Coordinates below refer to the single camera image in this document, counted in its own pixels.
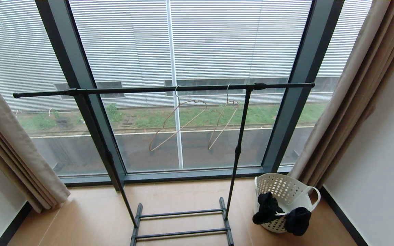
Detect black shorts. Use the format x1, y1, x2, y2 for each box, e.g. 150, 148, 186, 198
252, 192, 285, 225

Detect pink clothes hanger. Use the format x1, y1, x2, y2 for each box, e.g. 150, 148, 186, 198
149, 85, 208, 152
208, 84, 239, 150

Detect black clothes rack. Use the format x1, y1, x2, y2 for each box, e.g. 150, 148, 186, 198
13, 82, 315, 246

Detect white laundry basket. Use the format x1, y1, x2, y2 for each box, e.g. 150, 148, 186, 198
253, 173, 321, 234

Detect window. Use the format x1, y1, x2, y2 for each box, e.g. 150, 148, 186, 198
0, 0, 373, 187

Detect black garment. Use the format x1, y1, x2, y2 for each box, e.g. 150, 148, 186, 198
284, 207, 312, 236

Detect beige curtain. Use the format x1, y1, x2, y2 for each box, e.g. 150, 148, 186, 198
0, 61, 71, 214
288, 0, 394, 190

